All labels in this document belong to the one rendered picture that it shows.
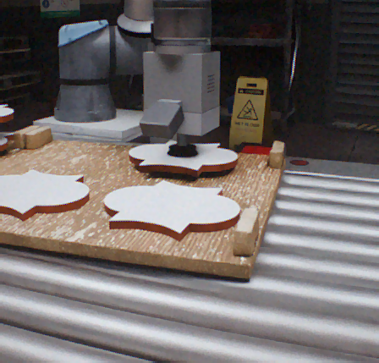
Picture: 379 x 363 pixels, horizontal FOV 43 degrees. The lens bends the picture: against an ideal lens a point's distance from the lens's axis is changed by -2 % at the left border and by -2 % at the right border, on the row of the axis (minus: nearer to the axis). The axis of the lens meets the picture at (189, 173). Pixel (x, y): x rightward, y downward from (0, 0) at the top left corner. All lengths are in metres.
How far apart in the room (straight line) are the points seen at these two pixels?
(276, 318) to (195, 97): 0.32
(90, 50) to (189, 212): 0.72
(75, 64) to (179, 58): 0.57
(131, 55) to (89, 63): 0.10
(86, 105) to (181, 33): 0.58
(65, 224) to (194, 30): 0.28
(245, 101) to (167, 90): 3.60
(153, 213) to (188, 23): 0.25
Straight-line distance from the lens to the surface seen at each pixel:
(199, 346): 0.38
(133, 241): 0.48
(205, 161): 0.66
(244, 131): 4.23
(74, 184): 0.62
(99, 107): 1.19
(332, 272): 0.49
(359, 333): 0.41
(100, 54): 1.17
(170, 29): 0.63
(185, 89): 0.64
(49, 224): 0.53
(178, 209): 0.52
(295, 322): 0.41
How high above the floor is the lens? 1.15
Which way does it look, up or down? 18 degrees down
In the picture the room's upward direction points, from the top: straight up
